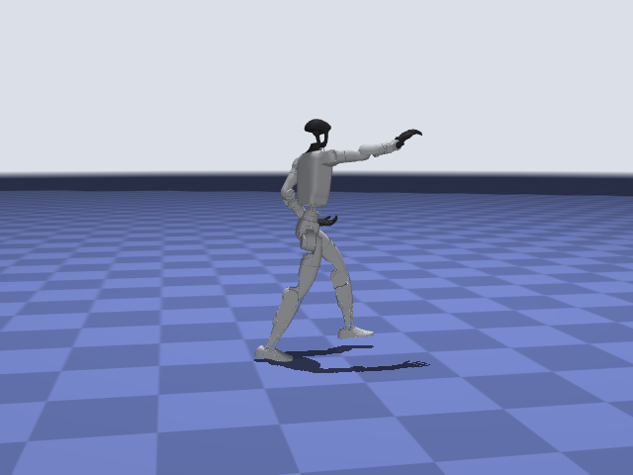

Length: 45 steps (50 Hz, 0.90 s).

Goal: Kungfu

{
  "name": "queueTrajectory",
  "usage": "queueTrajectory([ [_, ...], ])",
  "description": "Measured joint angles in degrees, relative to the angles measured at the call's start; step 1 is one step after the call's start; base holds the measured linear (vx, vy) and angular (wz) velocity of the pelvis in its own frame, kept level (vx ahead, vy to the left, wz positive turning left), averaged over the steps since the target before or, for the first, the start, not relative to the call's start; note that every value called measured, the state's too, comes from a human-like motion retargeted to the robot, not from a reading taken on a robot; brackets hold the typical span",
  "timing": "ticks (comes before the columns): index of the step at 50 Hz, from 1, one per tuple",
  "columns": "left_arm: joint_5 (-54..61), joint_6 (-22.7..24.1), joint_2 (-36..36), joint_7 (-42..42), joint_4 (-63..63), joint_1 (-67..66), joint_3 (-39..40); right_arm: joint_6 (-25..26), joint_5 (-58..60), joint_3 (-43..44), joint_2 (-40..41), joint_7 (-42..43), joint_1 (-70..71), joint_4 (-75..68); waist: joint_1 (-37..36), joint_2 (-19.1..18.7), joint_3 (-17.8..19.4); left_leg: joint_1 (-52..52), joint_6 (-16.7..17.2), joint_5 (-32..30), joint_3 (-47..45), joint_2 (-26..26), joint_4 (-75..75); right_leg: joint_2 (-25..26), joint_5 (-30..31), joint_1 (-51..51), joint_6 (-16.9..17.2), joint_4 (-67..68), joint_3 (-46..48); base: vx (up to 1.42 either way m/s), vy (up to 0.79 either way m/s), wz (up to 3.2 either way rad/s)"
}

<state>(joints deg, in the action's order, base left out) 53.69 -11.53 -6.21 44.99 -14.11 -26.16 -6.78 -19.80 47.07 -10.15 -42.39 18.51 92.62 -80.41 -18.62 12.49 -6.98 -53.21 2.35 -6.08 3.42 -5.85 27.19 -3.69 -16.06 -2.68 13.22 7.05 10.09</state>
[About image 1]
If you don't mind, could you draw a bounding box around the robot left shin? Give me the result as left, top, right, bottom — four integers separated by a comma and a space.
333, 272, 354, 331

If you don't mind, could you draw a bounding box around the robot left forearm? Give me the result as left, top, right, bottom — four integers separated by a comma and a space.
283, 198, 306, 218

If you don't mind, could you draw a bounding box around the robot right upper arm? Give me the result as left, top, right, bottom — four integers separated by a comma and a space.
319, 144, 371, 166

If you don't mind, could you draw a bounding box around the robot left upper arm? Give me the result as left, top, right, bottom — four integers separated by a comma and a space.
280, 157, 299, 200

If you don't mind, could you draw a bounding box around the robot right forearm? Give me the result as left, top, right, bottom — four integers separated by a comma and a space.
359, 140, 401, 157

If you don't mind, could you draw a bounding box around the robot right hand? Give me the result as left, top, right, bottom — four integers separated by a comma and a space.
395, 129, 422, 148

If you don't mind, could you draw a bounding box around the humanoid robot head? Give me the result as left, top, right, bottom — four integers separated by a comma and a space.
305, 119, 331, 153

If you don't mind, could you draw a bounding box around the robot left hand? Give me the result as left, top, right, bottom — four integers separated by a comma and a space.
317, 216, 337, 226

